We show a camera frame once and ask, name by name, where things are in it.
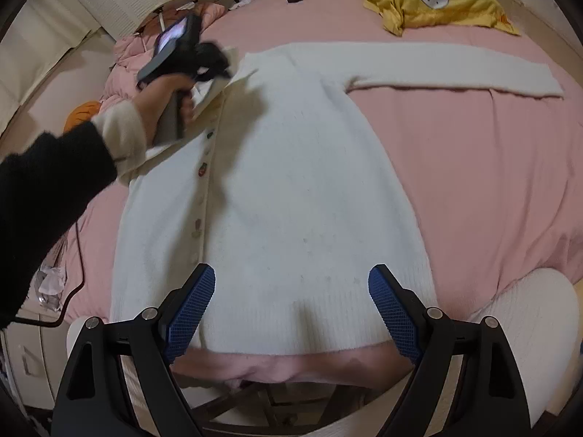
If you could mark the white fluffy cardigan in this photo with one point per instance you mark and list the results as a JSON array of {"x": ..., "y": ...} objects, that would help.
[{"x": 287, "y": 193}]

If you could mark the pink crumpled duvet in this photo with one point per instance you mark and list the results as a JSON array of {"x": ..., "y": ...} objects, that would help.
[{"x": 133, "y": 52}]

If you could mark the black sleeved left forearm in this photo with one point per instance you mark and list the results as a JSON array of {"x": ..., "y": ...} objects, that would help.
[{"x": 45, "y": 189}]

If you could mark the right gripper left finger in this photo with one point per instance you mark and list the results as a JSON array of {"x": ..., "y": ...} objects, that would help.
[{"x": 93, "y": 398}]

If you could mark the cream curtain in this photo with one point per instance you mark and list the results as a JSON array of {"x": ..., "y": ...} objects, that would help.
[{"x": 41, "y": 34}]

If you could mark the person left hand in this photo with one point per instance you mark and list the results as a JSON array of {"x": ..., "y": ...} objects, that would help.
[{"x": 155, "y": 97}]

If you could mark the pink bed sheet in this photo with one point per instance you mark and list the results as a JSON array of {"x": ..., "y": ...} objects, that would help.
[{"x": 495, "y": 181}]

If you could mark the orange pumpkin plush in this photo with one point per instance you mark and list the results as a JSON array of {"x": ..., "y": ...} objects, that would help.
[{"x": 81, "y": 114}]

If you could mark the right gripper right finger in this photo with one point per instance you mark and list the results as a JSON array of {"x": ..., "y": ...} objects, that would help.
[{"x": 489, "y": 397}]

